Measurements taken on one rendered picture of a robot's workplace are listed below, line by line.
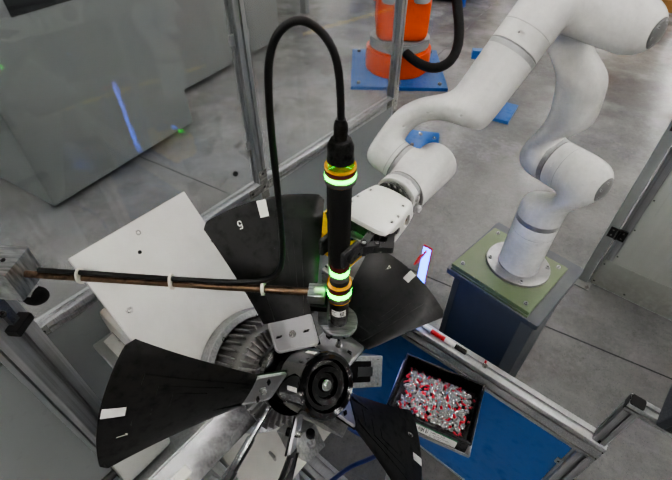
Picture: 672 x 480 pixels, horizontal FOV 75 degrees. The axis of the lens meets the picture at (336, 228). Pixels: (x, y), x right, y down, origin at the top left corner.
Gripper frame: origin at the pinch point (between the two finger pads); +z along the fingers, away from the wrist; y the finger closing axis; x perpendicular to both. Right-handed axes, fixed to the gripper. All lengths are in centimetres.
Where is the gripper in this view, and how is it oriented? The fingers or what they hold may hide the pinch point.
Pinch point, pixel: (338, 248)
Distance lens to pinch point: 68.8
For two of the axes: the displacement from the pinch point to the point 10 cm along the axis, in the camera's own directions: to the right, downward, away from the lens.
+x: 0.0, -7.3, -6.8
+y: -7.7, -4.4, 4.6
